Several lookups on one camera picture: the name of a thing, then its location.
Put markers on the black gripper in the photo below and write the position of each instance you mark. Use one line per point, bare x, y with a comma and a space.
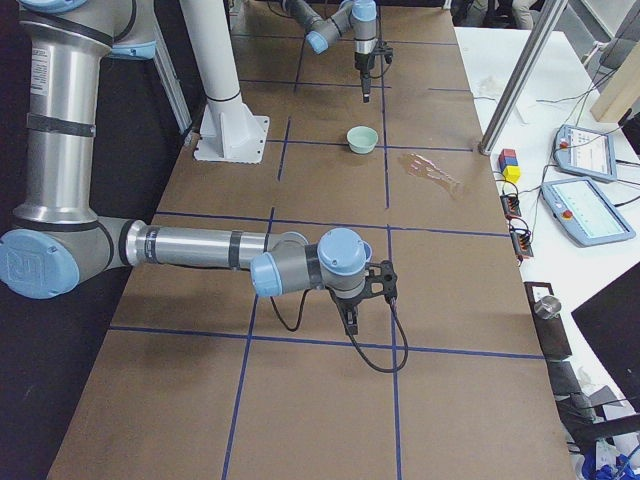
362, 61
346, 302

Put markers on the mint green ceramic bowl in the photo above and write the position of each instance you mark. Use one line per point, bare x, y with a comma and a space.
362, 139

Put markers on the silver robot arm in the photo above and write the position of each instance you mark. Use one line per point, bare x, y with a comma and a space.
360, 16
58, 241

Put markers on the white mounting pillar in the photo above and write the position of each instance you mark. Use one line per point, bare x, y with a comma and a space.
229, 131

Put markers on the red blue block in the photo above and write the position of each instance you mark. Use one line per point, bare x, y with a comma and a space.
507, 158

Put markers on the yellow cube block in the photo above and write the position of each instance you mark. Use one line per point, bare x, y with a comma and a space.
511, 173

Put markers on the lower orange connector module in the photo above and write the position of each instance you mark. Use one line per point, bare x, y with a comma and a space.
521, 241

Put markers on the orange connector module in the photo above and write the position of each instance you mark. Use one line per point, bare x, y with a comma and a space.
511, 206
521, 241

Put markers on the upper orange connector module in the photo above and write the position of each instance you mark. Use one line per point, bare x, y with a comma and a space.
511, 206

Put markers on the steel cylinder cup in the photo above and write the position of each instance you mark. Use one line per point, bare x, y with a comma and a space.
547, 307

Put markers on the far teach pendant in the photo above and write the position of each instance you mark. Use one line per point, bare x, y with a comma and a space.
586, 152

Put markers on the teach pendant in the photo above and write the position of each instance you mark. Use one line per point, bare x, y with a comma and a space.
585, 213
586, 152

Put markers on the near teach pendant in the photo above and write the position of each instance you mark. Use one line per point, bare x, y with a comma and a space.
585, 213

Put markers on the wooden plank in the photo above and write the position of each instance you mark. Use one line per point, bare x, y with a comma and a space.
621, 54

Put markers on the black computer monitor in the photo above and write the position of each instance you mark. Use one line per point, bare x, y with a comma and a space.
609, 321

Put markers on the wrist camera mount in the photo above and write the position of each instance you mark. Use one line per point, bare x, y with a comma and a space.
385, 51
381, 280

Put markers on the aluminium frame post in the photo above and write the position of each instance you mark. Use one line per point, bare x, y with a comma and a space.
535, 44

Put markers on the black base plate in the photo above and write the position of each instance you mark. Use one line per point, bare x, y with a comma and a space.
551, 333

